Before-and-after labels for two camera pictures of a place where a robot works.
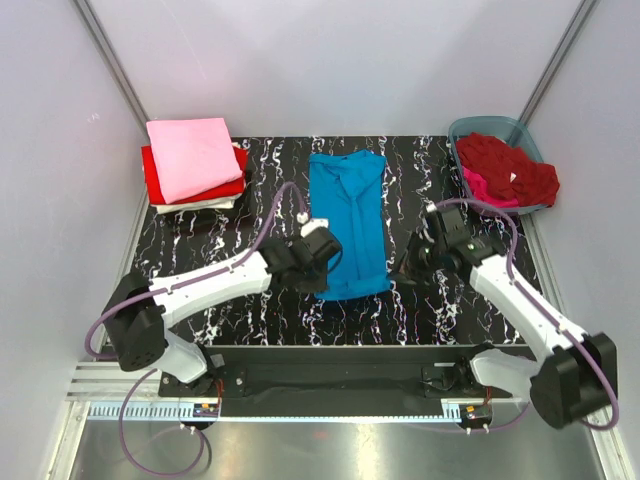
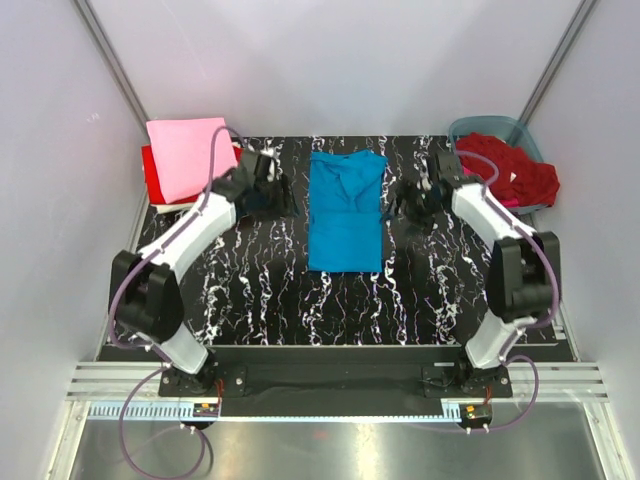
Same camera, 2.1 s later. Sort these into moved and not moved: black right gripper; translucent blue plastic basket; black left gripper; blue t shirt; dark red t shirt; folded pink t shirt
Moved: blue t shirt; black left gripper; black right gripper
Not moved: folded pink t shirt; dark red t shirt; translucent blue plastic basket
